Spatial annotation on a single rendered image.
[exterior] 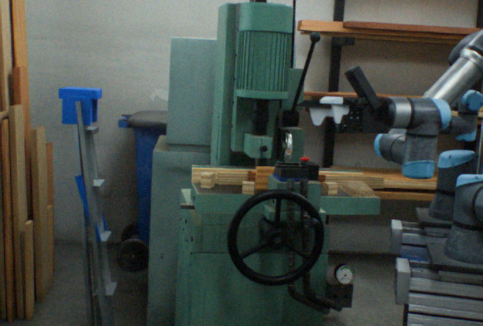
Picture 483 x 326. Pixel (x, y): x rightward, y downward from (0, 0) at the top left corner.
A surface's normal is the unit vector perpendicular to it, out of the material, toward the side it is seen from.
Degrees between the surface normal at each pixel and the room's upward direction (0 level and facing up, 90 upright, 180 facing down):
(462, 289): 90
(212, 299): 90
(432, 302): 90
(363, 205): 90
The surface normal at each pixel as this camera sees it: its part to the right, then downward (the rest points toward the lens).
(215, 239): 0.16, 0.13
